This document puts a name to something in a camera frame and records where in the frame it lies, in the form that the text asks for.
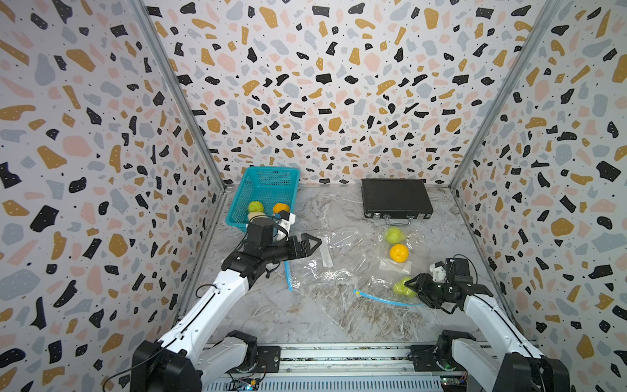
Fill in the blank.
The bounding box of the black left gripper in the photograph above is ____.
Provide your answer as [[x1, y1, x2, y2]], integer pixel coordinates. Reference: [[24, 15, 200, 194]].
[[261, 233, 321, 266]]

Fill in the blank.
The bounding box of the clear zip-top bag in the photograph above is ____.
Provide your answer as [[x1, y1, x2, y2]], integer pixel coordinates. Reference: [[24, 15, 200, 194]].
[[285, 226, 373, 297], [354, 225, 427, 308]]

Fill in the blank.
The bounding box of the orange fruit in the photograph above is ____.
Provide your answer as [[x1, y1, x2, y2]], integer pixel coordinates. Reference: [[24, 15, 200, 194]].
[[273, 203, 291, 215], [389, 243, 410, 264]]

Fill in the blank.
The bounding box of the beige fruit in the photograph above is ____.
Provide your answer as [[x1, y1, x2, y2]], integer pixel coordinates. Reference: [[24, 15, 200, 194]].
[[248, 212, 267, 221]]

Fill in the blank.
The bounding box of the green pear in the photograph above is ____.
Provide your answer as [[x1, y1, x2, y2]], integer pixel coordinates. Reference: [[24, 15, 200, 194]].
[[393, 276, 416, 298], [248, 201, 265, 213]]

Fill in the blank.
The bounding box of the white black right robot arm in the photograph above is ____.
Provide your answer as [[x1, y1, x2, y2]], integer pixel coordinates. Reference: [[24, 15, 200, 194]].
[[403, 255, 570, 391]]

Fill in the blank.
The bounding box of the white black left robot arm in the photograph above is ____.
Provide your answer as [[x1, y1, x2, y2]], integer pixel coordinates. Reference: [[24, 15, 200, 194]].
[[130, 212, 323, 391]]

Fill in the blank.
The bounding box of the white packet in right bag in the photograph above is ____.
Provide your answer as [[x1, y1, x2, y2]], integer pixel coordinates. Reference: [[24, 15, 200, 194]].
[[379, 258, 412, 275]]

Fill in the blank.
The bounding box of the green fruit in right bag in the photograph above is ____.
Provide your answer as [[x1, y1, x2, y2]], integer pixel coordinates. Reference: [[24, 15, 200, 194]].
[[385, 227, 407, 246]]

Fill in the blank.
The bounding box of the teal plastic basket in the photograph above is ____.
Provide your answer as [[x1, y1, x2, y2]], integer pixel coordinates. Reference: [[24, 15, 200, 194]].
[[226, 167, 300, 232]]

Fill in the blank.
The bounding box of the black ribbed carrying case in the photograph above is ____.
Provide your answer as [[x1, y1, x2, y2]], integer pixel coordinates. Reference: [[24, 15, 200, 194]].
[[362, 179, 434, 226]]

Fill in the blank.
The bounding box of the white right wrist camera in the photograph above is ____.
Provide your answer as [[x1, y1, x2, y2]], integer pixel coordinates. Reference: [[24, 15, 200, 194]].
[[429, 261, 447, 283]]

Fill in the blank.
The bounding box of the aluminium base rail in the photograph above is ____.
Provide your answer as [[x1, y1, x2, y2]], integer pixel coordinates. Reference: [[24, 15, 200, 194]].
[[205, 341, 555, 392]]

